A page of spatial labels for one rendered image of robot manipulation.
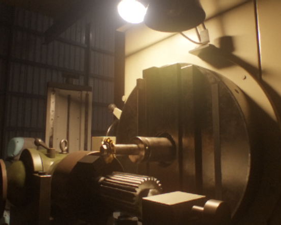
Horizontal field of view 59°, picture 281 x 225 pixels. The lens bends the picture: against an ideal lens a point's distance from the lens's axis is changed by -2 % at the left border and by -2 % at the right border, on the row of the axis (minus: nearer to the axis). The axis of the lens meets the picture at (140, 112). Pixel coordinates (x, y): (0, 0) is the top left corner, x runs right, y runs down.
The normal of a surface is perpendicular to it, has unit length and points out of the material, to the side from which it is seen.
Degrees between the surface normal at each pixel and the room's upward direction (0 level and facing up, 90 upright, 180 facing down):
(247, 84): 90
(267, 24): 90
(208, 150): 90
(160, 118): 90
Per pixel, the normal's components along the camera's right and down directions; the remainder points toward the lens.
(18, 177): 0.00, -0.47
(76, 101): 0.50, -0.11
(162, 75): -0.76, -0.08
